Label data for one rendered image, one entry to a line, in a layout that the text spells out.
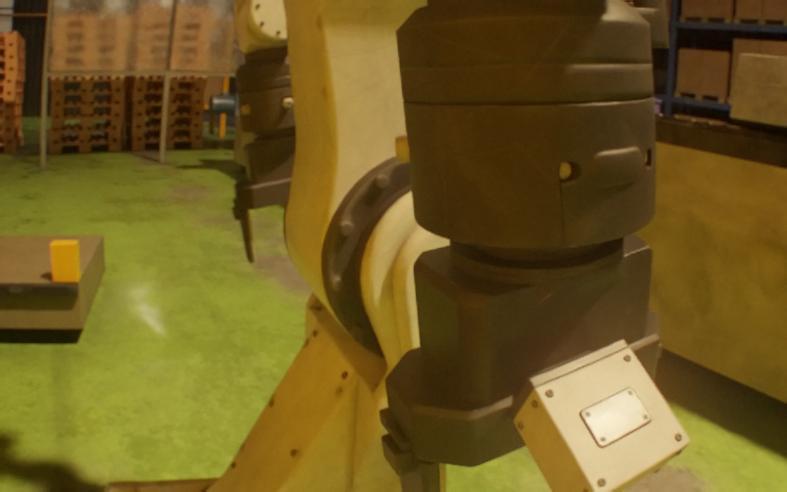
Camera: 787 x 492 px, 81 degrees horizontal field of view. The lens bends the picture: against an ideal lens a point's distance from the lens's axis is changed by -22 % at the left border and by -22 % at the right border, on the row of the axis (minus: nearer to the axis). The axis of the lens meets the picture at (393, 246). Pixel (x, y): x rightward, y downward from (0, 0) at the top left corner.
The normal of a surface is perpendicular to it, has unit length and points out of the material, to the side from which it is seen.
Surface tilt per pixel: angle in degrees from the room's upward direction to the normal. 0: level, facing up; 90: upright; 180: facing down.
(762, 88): 80
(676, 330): 90
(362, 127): 90
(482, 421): 90
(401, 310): 99
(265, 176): 90
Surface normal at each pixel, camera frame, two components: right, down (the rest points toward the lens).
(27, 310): 0.35, 0.26
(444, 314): -0.92, 0.21
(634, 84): 0.55, 0.22
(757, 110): -0.81, -0.11
